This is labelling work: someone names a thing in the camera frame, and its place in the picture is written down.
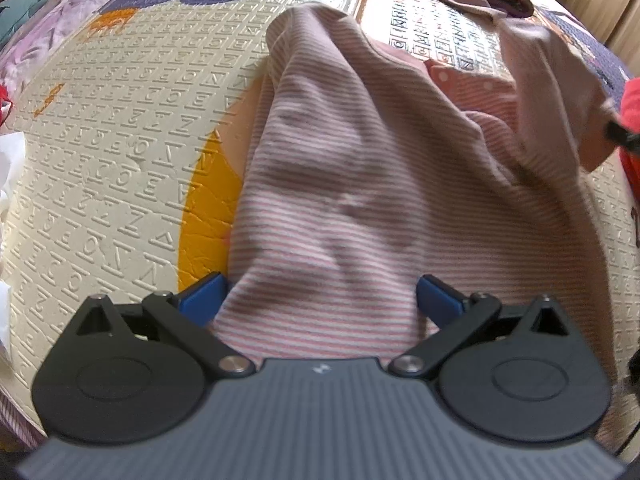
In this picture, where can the pink floral bed sheet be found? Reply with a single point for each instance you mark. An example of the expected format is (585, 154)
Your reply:
(65, 5)

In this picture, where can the red cushion with grey patches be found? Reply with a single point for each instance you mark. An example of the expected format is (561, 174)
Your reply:
(631, 105)

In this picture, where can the red fleece garment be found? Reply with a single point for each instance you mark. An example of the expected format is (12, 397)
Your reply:
(4, 105)

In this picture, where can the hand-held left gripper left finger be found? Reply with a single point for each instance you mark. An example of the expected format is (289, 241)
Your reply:
(202, 297)

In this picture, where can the printed foam play mat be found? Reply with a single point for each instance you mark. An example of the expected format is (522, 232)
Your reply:
(125, 135)

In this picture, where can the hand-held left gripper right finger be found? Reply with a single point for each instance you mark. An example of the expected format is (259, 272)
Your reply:
(437, 300)

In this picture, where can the pink striped baby shirt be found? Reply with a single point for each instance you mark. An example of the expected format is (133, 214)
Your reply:
(375, 185)

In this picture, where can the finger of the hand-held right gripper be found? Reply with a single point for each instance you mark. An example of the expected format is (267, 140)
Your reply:
(625, 137)

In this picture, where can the teal cloth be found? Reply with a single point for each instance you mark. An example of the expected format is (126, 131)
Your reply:
(20, 15)

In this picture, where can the wooden wardrobe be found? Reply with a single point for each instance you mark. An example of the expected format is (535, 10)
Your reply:
(610, 0)

